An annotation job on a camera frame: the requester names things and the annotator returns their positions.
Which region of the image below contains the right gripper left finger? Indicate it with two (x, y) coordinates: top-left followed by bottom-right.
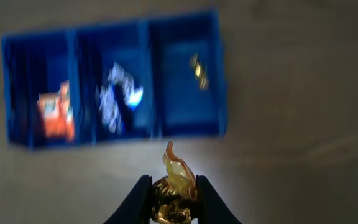
(103, 174), (153, 224)

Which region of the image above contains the orange candy box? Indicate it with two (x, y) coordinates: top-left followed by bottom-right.
(58, 80), (76, 142)
(37, 92), (64, 138)

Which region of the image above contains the blue tray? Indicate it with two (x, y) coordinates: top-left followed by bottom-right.
(1, 9), (229, 149)

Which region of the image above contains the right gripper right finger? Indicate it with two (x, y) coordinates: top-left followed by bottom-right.
(195, 175), (242, 224)

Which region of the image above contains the gold candy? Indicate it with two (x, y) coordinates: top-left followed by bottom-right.
(150, 141), (198, 224)
(189, 53), (210, 91)

